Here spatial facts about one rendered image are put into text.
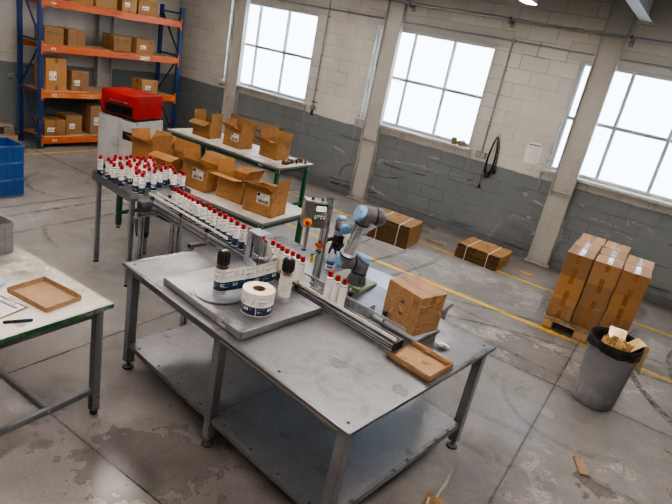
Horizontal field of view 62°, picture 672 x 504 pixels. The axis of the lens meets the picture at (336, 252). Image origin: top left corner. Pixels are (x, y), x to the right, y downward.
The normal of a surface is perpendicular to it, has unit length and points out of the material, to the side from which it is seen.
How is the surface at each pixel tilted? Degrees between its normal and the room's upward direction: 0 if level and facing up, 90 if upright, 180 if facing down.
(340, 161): 90
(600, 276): 90
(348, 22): 90
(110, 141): 90
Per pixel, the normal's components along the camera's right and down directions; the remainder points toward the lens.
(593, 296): -0.51, 0.22
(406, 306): -0.78, 0.08
